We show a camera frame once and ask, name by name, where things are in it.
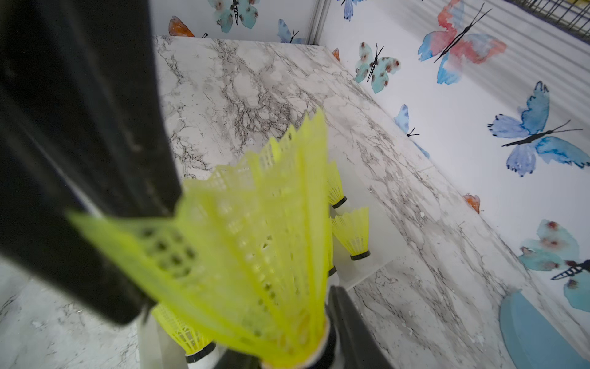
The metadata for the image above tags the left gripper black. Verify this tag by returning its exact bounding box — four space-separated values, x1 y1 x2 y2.
1 1 181 325

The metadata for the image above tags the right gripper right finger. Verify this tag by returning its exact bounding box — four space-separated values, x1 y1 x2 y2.
328 286 393 369

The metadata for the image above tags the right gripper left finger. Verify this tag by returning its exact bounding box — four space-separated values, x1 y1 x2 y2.
214 352 261 369

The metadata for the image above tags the yellow shuttlecock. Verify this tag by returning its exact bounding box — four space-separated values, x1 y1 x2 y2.
331 207 370 261
325 219 337 277
327 161 347 209
151 304 221 369

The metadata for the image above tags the translucent plastic storage box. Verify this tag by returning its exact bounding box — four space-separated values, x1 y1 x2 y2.
138 158 406 368

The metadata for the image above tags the yellow shuttlecock final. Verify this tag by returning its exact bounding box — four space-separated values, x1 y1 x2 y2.
67 109 332 368

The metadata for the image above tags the light blue dustpan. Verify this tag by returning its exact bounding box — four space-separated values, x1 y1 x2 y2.
499 292 589 369

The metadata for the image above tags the black wire wall basket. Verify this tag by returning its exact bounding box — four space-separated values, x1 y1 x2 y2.
509 0 589 44

